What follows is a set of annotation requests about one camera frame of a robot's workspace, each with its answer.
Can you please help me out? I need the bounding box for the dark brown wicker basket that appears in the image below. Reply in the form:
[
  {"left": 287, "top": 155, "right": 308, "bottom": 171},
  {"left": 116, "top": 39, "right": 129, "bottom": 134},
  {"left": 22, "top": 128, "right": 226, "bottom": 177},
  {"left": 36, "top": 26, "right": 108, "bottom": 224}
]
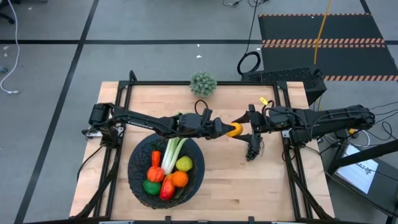
[{"left": 127, "top": 136, "right": 200, "bottom": 210}]

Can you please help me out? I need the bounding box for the red-orange carrot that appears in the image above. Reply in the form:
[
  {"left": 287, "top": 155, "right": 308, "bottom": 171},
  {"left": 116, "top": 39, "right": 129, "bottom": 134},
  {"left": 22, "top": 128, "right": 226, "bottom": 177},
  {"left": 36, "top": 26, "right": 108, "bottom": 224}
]
[{"left": 150, "top": 149, "right": 162, "bottom": 169}]

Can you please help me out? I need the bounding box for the potted succulent plant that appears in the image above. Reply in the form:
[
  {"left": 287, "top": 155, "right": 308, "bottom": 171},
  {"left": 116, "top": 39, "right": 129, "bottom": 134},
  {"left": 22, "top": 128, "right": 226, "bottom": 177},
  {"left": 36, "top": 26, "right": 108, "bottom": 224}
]
[{"left": 188, "top": 70, "right": 218, "bottom": 98}]

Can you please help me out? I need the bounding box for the round dark blue placemat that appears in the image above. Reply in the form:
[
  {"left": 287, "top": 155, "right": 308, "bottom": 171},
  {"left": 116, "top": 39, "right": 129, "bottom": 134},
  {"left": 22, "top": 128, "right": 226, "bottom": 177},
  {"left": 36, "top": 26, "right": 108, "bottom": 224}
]
[{"left": 127, "top": 133, "right": 206, "bottom": 210}]

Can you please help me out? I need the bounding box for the orange fruit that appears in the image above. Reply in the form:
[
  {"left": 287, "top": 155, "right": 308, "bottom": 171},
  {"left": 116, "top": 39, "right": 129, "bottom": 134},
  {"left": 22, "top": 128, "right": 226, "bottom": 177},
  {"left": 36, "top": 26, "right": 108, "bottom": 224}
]
[{"left": 170, "top": 170, "right": 190, "bottom": 189}]

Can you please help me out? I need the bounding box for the black striped floor mat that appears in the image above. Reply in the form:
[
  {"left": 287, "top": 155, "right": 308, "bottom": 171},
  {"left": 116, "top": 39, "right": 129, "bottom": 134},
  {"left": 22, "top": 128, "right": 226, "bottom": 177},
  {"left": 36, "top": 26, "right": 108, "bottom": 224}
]
[{"left": 257, "top": 12, "right": 398, "bottom": 83}]

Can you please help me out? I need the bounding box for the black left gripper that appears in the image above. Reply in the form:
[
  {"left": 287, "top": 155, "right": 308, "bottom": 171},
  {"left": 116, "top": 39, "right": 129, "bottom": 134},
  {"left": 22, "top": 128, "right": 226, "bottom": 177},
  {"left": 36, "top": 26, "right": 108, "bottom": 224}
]
[{"left": 178, "top": 107, "right": 236, "bottom": 139}]

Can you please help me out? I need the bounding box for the yellow lemon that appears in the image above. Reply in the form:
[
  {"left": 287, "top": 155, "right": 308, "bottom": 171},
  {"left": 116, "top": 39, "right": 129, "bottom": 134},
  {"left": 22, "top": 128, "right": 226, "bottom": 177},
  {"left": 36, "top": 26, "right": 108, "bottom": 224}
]
[{"left": 225, "top": 122, "right": 244, "bottom": 139}]

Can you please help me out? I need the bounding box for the green white celery stalk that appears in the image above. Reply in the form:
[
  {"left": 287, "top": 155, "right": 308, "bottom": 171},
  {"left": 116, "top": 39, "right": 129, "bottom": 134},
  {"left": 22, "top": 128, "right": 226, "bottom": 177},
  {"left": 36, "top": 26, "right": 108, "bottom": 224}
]
[{"left": 160, "top": 136, "right": 189, "bottom": 176}]

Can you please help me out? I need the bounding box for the black coiled cable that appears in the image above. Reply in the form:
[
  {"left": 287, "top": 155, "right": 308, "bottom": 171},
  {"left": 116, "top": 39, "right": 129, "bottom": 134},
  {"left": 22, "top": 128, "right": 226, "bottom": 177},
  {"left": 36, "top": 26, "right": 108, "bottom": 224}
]
[{"left": 236, "top": 0, "right": 262, "bottom": 76}]

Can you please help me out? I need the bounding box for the black mesh computer tower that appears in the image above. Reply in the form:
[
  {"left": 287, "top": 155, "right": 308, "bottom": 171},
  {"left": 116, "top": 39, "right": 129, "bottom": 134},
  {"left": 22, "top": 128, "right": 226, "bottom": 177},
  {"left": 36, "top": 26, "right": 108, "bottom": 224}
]
[{"left": 241, "top": 67, "right": 328, "bottom": 105}]

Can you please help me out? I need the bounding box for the black aluminium table frame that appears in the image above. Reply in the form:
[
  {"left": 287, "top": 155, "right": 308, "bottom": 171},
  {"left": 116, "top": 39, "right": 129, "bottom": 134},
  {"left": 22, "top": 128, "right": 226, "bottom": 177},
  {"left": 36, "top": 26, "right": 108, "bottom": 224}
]
[{"left": 73, "top": 70, "right": 336, "bottom": 224}]

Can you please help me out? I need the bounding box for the white floor cable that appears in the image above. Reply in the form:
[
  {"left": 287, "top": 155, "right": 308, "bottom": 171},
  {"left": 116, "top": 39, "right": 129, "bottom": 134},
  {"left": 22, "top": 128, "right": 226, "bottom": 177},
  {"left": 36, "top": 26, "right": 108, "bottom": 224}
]
[{"left": 0, "top": 0, "right": 21, "bottom": 95}]

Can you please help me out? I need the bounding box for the red pepper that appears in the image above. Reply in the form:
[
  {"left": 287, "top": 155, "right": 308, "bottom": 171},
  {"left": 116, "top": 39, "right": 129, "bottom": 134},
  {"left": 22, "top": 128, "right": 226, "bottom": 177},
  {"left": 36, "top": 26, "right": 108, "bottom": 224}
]
[{"left": 159, "top": 174, "right": 176, "bottom": 201}]

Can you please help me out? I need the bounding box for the yellow-green apple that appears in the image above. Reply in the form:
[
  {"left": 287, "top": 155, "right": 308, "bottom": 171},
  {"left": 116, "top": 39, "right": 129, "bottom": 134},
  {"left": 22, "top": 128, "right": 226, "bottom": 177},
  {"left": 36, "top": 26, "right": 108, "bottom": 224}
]
[{"left": 175, "top": 155, "right": 194, "bottom": 173}]

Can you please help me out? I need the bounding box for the black stand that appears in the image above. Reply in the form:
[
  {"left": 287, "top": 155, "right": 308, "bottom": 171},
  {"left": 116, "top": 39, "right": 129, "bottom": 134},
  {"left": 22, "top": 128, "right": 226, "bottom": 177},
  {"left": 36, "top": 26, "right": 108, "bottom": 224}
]
[{"left": 326, "top": 139, "right": 398, "bottom": 218}]

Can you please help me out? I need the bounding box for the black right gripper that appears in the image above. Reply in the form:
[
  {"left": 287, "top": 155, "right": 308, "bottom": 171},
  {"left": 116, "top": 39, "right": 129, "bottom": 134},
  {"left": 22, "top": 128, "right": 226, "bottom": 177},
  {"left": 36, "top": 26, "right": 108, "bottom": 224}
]
[{"left": 231, "top": 104, "right": 271, "bottom": 144}]

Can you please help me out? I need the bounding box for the black chair base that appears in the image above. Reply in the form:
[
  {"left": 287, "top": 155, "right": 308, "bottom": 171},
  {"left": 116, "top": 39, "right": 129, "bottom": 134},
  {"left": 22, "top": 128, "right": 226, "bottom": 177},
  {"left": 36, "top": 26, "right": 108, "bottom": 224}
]
[{"left": 0, "top": 0, "right": 16, "bottom": 25}]

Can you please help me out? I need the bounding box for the black grape bunch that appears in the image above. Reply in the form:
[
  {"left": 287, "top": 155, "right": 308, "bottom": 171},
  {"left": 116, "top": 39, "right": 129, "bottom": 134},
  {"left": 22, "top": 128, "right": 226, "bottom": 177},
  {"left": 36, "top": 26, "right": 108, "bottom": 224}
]
[{"left": 245, "top": 141, "right": 265, "bottom": 162}]

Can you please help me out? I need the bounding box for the white paper sheet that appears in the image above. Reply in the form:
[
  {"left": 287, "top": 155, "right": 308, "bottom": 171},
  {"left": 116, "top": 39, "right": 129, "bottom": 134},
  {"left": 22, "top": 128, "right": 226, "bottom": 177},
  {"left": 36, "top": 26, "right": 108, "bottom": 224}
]
[{"left": 335, "top": 144, "right": 379, "bottom": 195}]

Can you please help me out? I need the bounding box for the yellow hanging cable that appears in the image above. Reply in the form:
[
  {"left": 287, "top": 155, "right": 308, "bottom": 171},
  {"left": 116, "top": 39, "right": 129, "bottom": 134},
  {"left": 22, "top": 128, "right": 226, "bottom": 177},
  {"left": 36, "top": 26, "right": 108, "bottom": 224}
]
[{"left": 313, "top": 0, "right": 333, "bottom": 65}]

